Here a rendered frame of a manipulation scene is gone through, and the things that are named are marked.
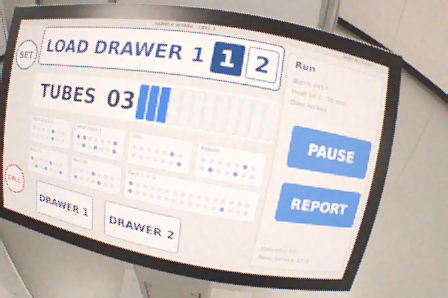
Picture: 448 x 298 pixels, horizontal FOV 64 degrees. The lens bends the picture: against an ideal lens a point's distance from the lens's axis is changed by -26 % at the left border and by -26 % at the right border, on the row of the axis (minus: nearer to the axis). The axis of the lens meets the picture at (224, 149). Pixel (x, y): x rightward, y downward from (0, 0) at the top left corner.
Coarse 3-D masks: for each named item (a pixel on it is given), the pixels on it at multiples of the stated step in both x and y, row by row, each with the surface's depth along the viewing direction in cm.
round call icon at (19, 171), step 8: (8, 168) 51; (16, 168) 51; (24, 168) 51; (8, 176) 51; (16, 176) 51; (24, 176) 51; (8, 184) 51; (16, 184) 51; (24, 184) 51; (16, 192) 52; (24, 192) 51
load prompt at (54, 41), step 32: (64, 32) 48; (96, 32) 48; (128, 32) 47; (160, 32) 47; (192, 32) 47; (64, 64) 48; (96, 64) 48; (128, 64) 48; (160, 64) 48; (192, 64) 48; (224, 64) 48; (256, 64) 47
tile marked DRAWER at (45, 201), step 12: (36, 180) 51; (36, 192) 51; (48, 192) 51; (60, 192) 51; (72, 192) 51; (36, 204) 52; (48, 204) 51; (60, 204) 51; (72, 204) 51; (84, 204) 51; (48, 216) 52; (60, 216) 52; (72, 216) 52; (84, 216) 51; (84, 228) 52
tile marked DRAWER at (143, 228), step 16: (112, 208) 51; (128, 208) 51; (112, 224) 51; (128, 224) 51; (144, 224) 51; (160, 224) 51; (176, 224) 51; (128, 240) 52; (144, 240) 51; (160, 240) 51; (176, 240) 51
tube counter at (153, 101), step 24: (120, 96) 49; (144, 96) 49; (168, 96) 48; (192, 96) 48; (216, 96) 48; (240, 96) 48; (144, 120) 49; (168, 120) 49; (192, 120) 49; (216, 120) 49; (240, 120) 49; (264, 120) 48
